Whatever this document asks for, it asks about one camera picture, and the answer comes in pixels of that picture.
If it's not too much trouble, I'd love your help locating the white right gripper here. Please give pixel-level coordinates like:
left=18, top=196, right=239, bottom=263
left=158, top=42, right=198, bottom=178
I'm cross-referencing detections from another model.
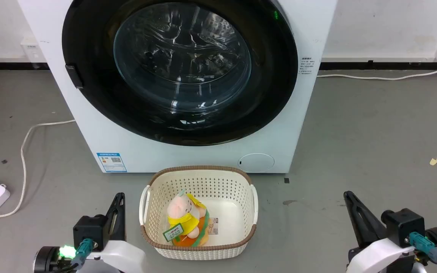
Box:
left=343, top=190, right=418, bottom=273

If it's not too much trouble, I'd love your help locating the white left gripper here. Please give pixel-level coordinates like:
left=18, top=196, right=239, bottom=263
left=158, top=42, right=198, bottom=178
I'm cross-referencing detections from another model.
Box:
left=77, top=192, right=147, bottom=273

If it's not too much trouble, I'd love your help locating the white front-load washing machine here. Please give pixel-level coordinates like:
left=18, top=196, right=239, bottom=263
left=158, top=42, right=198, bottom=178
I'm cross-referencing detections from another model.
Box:
left=17, top=0, right=338, bottom=174

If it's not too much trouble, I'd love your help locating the black round glass washer door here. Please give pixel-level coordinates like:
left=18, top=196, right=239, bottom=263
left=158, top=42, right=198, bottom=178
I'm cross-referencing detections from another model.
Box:
left=62, top=0, right=299, bottom=146

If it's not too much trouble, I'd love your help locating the blue energy label sticker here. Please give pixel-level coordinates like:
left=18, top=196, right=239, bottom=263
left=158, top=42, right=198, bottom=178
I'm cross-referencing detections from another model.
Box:
left=96, top=152, right=127, bottom=173

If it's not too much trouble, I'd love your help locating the green white toy tag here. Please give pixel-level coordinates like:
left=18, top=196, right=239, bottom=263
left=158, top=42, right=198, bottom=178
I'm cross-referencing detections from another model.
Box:
left=163, top=223, right=184, bottom=242

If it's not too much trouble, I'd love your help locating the pink plush toy yellow outfit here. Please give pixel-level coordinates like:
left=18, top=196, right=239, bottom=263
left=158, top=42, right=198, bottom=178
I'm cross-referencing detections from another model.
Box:
left=167, top=190, right=210, bottom=247

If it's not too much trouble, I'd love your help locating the cream perforated laundry basket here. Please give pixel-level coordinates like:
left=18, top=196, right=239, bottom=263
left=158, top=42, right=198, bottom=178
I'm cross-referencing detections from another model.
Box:
left=139, top=165, right=259, bottom=261

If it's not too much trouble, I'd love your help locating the round white filter cover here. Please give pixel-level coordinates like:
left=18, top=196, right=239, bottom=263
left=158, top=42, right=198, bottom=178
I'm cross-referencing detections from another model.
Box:
left=238, top=153, right=275, bottom=173

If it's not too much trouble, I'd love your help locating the small text sticker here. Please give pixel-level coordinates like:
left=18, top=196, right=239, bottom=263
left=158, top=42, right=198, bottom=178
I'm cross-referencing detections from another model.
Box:
left=300, top=57, right=313, bottom=76

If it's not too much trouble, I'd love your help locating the teal left camera cable plug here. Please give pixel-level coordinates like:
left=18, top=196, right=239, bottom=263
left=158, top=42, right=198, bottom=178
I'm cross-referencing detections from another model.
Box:
left=71, top=238, right=94, bottom=270

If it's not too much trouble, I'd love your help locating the teal camera cable plug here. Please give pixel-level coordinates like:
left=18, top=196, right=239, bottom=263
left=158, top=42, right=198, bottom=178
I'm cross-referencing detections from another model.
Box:
left=409, top=232, right=437, bottom=264
left=71, top=238, right=94, bottom=270

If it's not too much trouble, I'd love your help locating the teal right camera cable plug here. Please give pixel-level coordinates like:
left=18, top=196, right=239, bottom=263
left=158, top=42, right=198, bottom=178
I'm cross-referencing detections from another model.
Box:
left=409, top=232, right=437, bottom=264

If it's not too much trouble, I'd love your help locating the white power strip cable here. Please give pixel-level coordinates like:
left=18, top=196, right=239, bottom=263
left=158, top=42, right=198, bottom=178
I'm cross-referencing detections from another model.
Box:
left=0, top=119, right=76, bottom=219

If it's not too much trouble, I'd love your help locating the white washer power cable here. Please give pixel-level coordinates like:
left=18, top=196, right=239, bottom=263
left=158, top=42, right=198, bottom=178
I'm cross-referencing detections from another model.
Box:
left=316, top=65, right=437, bottom=81

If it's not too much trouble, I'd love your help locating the black washer door handle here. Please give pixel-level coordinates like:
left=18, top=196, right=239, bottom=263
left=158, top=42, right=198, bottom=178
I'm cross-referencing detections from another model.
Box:
left=65, top=65, right=84, bottom=89

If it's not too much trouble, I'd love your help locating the white wall outlet box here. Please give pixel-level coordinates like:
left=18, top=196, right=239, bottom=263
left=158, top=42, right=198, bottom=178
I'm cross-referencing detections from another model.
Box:
left=20, top=37, right=47, bottom=69

